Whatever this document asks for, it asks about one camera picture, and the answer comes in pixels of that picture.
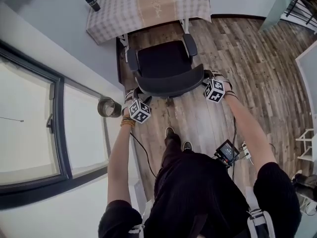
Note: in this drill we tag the person's shoe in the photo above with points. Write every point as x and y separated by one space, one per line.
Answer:
170 132
296 175
187 145

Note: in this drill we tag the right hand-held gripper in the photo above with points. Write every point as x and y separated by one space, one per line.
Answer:
215 90

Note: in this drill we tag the checked beige tablecloth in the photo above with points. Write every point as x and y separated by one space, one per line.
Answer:
114 16

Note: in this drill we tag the small black monitor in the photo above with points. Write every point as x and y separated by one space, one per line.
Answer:
226 152

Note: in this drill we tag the person's right hand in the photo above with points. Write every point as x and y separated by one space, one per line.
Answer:
225 80

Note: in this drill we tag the white cabinet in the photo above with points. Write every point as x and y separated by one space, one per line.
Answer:
309 83

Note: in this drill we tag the white desk frame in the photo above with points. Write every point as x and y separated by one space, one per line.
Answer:
184 25

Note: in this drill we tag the frosted glass panel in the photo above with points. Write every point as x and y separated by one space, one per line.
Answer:
280 9

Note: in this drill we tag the person's left hand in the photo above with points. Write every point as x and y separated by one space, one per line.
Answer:
128 99

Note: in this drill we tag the person's left shoe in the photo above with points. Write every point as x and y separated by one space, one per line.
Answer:
170 132

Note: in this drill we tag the white power strip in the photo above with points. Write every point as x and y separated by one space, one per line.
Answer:
245 150

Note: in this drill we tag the person's black clothing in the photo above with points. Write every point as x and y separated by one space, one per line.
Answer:
198 195

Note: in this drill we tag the round black pot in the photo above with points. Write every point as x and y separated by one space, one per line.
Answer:
109 108

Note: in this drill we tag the black office chair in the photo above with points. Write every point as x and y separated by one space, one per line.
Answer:
161 58

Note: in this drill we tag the black wrist band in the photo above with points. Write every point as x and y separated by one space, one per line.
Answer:
231 94

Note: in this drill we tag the white shelf rack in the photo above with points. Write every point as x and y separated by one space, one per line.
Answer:
307 145

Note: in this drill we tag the thin grey window rod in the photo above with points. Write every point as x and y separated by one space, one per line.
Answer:
12 119

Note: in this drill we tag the black metal railing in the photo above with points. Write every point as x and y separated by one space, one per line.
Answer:
303 6

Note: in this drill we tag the black framed window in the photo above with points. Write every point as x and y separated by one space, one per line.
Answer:
60 133

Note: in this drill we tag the person's right shoe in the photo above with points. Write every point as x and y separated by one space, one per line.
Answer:
187 145

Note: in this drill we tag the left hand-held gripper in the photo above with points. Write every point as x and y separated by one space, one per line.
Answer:
140 111

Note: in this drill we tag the person's right forearm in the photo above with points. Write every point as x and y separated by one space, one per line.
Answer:
250 133

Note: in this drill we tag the person's left forearm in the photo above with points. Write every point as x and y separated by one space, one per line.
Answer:
119 162

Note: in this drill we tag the black bottle with white label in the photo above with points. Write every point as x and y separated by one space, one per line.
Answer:
93 4

